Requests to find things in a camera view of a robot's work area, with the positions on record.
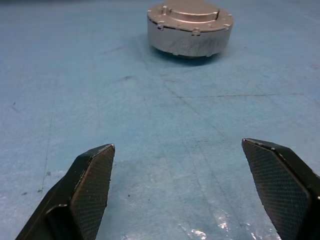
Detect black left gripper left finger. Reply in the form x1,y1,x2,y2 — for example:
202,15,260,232
14,143,116,240

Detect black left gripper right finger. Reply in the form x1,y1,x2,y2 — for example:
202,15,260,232
241,137,320,240

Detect silver motor stator housing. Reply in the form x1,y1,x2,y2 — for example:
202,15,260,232
146,18,234,60

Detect silver motor cover lid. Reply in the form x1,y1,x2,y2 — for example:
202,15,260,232
146,0,235,37

